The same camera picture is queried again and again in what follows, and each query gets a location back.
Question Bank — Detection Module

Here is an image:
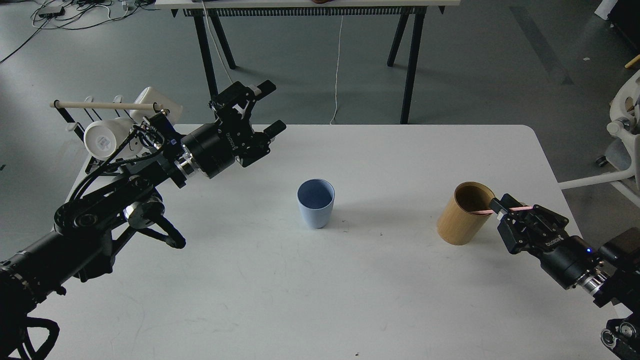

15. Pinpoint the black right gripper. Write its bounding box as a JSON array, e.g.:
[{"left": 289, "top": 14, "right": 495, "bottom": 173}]
[{"left": 489, "top": 193, "right": 608, "bottom": 293}]

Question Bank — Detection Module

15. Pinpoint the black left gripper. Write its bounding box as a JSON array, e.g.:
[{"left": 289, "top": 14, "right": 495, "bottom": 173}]
[{"left": 181, "top": 79, "right": 287, "bottom": 179}]

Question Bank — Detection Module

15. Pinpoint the blue cup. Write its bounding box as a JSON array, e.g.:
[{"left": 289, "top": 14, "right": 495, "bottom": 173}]
[{"left": 296, "top": 178, "right": 335, "bottom": 229}]

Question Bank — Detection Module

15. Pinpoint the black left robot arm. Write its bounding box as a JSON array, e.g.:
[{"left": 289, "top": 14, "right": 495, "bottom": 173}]
[{"left": 1, "top": 80, "right": 286, "bottom": 360}]

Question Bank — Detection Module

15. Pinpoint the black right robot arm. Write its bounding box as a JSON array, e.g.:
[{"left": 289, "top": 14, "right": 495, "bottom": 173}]
[{"left": 489, "top": 194, "right": 640, "bottom": 360}]

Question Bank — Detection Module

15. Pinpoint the bamboo cylinder holder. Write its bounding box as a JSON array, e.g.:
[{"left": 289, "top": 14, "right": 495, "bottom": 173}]
[{"left": 436, "top": 181, "right": 495, "bottom": 246}]

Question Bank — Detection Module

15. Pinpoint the white mug behind rack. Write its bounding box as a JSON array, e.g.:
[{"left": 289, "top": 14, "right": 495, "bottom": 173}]
[{"left": 129, "top": 86, "right": 184, "bottom": 125}]

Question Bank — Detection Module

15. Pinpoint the background table with black legs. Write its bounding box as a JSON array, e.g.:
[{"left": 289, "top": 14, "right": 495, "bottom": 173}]
[{"left": 153, "top": 0, "right": 462, "bottom": 125}]

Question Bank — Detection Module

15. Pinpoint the white hanging cable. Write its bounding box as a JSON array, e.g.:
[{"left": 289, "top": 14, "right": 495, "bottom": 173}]
[{"left": 329, "top": 15, "right": 345, "bottom": 125}]

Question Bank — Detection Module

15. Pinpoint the black wire mug rack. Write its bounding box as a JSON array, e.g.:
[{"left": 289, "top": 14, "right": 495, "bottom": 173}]
[{"left": 49, "top": 87, "right": 183, "bottom": 161}]

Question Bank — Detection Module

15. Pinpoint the floor cables and power adapter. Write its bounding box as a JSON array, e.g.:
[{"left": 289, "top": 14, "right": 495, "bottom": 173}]
[{"left": 0, "top": 0, "right": 156, "bottom": 63}]

